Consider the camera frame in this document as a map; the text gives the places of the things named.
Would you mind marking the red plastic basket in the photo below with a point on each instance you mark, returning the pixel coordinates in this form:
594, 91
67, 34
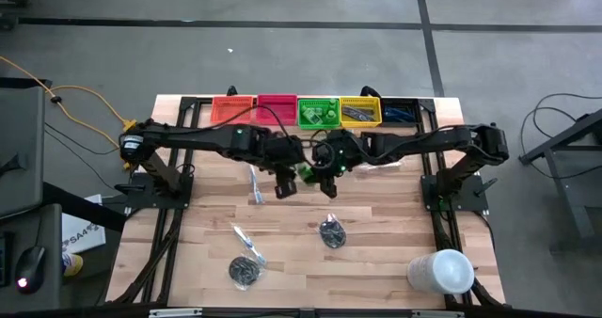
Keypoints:
282, 113

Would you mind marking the yellow plastic basket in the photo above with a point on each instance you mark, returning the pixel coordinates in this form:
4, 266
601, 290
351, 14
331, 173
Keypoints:
345, 100

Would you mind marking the black aluminium table frame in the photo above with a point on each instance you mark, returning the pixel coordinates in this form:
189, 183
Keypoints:
187, 101

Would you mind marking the silver metal bracket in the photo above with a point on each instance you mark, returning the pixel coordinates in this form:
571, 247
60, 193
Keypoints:
437, 314
174, 313

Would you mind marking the orange plastic basket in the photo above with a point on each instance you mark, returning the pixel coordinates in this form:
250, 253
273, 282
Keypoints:
226, 106

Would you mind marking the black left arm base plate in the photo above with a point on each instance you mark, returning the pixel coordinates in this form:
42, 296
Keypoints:
138, 198

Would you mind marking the black clamp knob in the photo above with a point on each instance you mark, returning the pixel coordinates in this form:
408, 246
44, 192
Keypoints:
369, 91
232, 91

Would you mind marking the white cylindrical container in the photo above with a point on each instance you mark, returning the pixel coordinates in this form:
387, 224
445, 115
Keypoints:
442, 271

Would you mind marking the black metal stand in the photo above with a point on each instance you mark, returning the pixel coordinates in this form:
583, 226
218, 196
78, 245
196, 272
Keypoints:
564, 137

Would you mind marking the blue toothbrush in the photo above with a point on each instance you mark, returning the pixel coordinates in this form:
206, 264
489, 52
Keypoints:
256, 186
247, 243

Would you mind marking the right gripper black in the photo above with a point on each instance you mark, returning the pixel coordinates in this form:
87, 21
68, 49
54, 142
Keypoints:
345, 148

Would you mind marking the black computer mouse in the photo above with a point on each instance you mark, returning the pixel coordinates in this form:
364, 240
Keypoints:
30, 266

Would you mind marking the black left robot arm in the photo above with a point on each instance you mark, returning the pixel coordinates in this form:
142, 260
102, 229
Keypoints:
197, 138

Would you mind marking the round black hairbrush in bag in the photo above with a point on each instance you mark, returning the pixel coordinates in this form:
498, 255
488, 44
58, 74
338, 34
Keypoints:
243, 271
332, 235

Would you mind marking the grey desk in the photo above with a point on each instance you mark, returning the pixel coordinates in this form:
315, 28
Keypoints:
54, 233

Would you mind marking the black diagonal bar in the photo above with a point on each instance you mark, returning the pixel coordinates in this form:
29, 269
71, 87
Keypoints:
84, 207

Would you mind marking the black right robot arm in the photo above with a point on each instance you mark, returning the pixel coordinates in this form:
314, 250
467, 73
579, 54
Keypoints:
423, 141

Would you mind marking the white printed box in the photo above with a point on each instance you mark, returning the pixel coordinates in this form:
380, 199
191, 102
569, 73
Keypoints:
80, 224

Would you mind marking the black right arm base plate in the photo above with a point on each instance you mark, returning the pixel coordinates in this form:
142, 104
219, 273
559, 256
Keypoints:
470, 200

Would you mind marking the black plastic basket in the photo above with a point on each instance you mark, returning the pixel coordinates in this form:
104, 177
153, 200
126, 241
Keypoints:
400, 102

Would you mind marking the green plastic basket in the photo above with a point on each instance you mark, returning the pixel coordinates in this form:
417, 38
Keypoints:
322, 102

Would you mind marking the yellow round object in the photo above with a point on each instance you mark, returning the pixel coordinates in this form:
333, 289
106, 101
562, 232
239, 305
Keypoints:
74, 265

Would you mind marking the dark grey monitor panel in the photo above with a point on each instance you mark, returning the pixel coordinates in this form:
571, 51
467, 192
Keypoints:
19, 144

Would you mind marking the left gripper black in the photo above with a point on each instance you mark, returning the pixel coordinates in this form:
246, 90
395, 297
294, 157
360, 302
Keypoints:
285, 186

